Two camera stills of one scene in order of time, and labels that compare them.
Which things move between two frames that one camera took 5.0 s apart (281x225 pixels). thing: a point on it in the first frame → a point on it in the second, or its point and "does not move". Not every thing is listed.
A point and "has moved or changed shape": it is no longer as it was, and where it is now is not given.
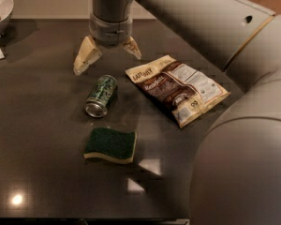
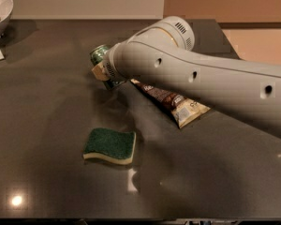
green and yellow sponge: x=110 y=144 does not move
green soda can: x=102 y=94 has moved or changed shape
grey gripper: x=110 y=31 → x=110 y=67
